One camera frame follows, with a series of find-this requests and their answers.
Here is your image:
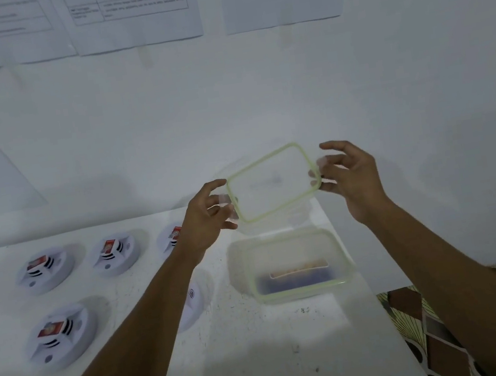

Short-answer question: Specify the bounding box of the person's left hand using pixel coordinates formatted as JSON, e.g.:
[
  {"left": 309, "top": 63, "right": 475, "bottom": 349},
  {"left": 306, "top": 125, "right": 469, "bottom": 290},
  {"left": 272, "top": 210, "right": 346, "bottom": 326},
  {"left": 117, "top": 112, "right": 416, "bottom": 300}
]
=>
[{"left": 165, "top": 177, "right": 244, "bottom": 270}]

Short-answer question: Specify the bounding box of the white smoke detector red label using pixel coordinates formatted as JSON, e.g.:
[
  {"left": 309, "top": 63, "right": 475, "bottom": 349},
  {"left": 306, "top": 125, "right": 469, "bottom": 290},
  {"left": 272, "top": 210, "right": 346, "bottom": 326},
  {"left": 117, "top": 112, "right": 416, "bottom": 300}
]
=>
[
  {"left": 171, "top": 278, "right": 210, "bottom": 334},
  {"left": 19, "top": 301, "right": 105, "bottom": 376},
  {"left": 155, "top": 223, "right": 188, "bottom": 261},
  {"left": 11, "top": 244, "right": 80, "bottom": 298},
  {"left": 86, "top": 229, "right": 144, "bottom": 280}
]

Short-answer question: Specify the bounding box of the person's right forearm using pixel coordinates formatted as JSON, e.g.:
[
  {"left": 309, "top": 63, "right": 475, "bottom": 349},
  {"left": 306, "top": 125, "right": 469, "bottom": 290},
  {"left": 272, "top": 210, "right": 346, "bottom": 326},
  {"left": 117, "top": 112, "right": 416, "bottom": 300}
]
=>
[{"left": 366, "top": 182, "right": 496, "bottom": 376}]

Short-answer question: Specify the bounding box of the person's right hand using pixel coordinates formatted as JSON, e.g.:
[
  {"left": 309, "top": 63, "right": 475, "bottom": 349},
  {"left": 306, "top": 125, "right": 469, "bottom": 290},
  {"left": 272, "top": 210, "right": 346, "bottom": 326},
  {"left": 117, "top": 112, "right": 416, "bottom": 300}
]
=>
[{"left": 304, "top": 133, "right": 397, "bottom": 235}]

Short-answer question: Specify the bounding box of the person's left forearm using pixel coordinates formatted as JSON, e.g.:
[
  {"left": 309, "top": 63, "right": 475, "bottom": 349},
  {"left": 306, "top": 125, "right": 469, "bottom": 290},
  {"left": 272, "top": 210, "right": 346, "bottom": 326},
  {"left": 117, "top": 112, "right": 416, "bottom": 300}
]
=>
[{"left": 12, "top": 244, "right": 221, "bottom": 376}]

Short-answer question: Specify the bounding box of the green brown patterned floor mat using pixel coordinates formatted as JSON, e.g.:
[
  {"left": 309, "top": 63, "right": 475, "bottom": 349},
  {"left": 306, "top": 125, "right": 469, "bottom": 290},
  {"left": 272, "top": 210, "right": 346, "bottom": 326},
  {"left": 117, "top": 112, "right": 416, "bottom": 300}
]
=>
[{"left": 368, "top": 227, "right": 496, "bottom": 376}]

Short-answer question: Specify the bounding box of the row of blue yellow batteries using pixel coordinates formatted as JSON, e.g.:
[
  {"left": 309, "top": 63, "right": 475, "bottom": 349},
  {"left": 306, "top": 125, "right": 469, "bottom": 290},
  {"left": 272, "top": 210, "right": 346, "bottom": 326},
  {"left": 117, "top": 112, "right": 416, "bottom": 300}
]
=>
[{"left": 255, "top": 256, "right": 336, "bottom": 296}]

